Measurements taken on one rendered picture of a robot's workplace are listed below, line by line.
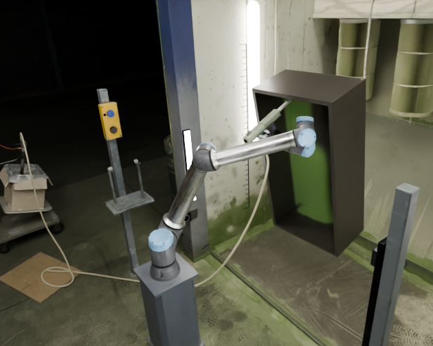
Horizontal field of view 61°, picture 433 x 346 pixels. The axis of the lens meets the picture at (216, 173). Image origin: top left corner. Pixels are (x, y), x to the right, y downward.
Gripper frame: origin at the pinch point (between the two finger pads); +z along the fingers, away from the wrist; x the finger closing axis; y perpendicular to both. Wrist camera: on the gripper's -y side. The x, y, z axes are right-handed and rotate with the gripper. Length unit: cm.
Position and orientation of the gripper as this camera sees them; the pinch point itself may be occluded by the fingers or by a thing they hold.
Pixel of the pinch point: (258, 132)
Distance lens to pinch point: 225.8
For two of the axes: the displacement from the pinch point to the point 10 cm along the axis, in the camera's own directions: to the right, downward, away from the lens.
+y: 3.3, 7.0, 6.4
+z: -6.9, -2.9, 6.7
